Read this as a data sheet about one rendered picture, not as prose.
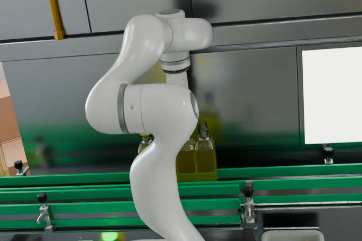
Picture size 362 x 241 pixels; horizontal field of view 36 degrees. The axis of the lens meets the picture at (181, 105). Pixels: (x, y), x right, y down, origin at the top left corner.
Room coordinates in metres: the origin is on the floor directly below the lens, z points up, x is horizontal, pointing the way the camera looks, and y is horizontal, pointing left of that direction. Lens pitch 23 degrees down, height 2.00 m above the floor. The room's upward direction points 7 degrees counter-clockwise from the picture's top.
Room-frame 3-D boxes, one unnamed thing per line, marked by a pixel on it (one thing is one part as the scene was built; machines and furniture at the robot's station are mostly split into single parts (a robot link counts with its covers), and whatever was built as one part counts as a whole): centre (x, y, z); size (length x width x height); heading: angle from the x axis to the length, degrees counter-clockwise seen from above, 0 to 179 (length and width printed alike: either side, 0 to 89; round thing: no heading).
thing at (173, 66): (1.48, 0.00, 1.51); 0.09 x 0.08 x 0.03; 169
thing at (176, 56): (1.48, 0.00, 1.59); 0.09 x 0.08 x 0.13; 80
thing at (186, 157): (1.48, 0.00, 1.16); 0.06 x 0.06 x 0.21; 80
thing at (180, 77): (1.47, 0.00, 1.44); 0.10 x 0.07 x 0.11; 169
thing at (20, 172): (1.65, 0.56, 1.11); 0.07 x 0.04 x 0.13; 170
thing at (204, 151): (1.46, -0.06, 1.16); 0.06 x 0.06 x 0.21; 79
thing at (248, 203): (1.32, -0.16, 1.12); 0.17 x 0.03 x 0.12; 170
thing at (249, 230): (1.34, -0.16, 1.02); 0.09 x 0.04 x 0.07; 170
